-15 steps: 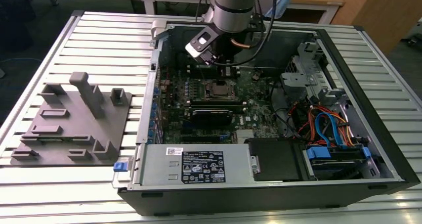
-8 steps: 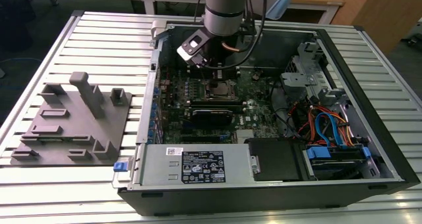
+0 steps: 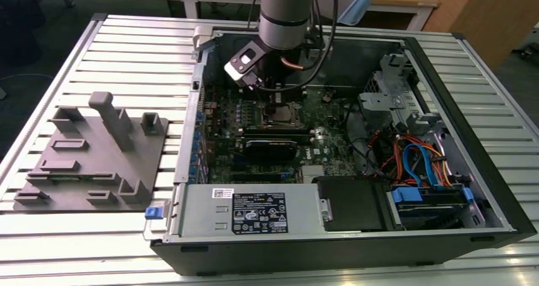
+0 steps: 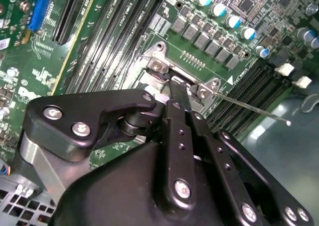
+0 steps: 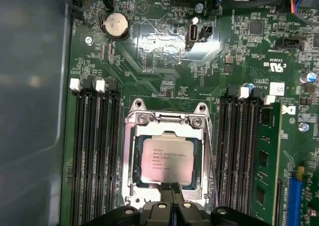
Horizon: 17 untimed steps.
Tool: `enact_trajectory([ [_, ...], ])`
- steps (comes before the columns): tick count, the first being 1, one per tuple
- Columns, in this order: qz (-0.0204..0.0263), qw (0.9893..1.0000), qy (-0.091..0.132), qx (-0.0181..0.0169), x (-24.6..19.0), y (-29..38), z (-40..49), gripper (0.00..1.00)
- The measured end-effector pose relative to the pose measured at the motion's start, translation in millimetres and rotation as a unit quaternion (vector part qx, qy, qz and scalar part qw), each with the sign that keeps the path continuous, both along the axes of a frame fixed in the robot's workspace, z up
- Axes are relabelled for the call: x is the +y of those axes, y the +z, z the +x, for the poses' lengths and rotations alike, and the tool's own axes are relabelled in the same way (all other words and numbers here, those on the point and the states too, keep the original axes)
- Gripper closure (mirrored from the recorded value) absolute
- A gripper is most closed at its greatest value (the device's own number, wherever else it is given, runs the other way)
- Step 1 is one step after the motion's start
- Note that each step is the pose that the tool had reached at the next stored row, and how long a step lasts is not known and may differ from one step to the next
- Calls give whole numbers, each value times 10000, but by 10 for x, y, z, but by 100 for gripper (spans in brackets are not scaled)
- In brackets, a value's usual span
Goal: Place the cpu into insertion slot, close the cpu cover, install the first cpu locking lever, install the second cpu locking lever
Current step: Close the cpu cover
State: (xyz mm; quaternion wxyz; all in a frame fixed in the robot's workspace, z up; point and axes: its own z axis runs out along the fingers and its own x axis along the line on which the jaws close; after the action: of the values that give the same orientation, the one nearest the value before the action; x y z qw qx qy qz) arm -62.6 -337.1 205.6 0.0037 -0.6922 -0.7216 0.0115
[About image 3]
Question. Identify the silver power supply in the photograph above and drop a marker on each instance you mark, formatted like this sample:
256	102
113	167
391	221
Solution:
201	213

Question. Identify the black graphics card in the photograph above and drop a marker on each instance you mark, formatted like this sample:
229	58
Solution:
269	148

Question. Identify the black plastic shroud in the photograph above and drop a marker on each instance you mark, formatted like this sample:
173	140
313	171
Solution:
353	204

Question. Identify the green motherboard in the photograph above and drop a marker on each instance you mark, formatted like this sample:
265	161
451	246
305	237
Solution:
332	147

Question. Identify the black expansion slot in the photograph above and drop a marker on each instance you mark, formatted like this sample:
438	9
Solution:
256	177

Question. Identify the silver chipset heatsink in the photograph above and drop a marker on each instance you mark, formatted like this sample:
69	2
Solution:
313	170

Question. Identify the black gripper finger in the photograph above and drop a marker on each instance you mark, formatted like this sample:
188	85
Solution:
277	99

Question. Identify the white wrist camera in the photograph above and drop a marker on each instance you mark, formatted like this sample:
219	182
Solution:
244	62

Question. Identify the white barcode sticker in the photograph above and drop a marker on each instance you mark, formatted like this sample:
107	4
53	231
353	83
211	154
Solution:
221	193

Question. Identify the metal drive cage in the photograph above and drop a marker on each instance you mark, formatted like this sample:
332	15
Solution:
375	107

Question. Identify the chair base with casters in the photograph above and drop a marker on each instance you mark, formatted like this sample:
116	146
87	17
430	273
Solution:
531	50

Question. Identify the grey case latch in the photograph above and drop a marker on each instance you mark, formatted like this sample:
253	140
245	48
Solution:
201	35

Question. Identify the CPU socket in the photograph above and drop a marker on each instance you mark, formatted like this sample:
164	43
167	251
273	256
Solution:
264	123

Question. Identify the silver CPU plate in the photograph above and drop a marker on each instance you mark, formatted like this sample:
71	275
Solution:
284	114

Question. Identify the black power supply label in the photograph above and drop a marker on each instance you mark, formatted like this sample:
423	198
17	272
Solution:
259	213

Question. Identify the wooden cabinet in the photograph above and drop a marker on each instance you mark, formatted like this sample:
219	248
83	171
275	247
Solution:
496	14

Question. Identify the grey parts rack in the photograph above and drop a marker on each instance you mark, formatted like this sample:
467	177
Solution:
105	172

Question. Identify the blue case latch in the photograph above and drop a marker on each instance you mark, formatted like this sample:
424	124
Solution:
152	213

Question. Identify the hard disk in blue carrier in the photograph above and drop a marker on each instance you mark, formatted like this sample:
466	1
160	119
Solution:
406	195

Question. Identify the black PC case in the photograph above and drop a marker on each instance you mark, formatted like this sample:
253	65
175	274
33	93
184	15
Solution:
295	254

